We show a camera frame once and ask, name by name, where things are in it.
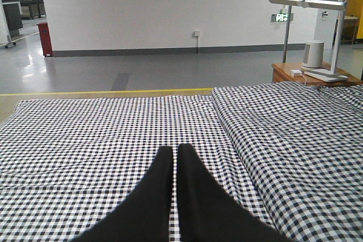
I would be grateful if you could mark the white cylindrical speaker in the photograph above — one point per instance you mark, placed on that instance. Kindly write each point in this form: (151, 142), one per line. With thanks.
(313, 55)

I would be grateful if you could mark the red bin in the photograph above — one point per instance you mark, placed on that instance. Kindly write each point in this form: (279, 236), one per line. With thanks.
(45, 39)

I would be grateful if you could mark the white charger adapter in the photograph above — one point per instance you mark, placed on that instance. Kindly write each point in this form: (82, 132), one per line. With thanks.
(295, 73)

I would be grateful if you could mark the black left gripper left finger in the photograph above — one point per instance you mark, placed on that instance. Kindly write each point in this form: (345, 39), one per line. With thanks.
(144, 214)

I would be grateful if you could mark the wooden nightstand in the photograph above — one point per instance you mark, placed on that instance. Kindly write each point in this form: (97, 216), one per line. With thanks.
(281, 73)

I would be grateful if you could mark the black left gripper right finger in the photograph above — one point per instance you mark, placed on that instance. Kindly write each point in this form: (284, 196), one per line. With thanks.
(207, 212)

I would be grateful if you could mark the checkered quilt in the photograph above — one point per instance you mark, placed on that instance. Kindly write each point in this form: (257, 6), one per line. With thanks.
(302, 148)

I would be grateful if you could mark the checkered bed sheet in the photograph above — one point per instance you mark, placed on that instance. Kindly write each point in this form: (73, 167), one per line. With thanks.
(66, 164)

